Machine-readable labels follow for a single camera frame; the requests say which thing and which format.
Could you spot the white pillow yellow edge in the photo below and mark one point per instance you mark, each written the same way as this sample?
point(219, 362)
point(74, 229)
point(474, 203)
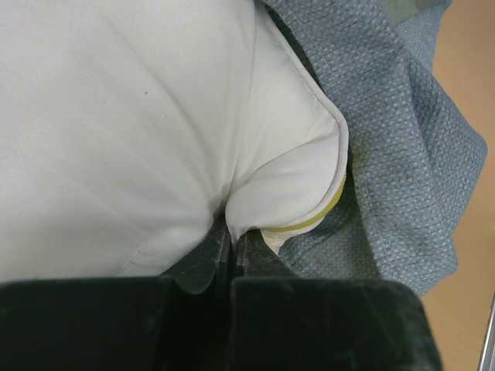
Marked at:
point(127, 127)

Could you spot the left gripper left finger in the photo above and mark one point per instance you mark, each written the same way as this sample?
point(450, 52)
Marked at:
point(208, 266)

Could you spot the aluminium side frame rail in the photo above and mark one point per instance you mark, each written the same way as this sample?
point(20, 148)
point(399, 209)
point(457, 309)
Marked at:
point(486, 362)

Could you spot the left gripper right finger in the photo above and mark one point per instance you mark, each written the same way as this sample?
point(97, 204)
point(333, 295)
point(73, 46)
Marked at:
point(253, 258)

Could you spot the blue patchwork pillowcase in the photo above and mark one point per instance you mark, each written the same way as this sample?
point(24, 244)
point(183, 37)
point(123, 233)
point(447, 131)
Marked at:
point(414, 160)

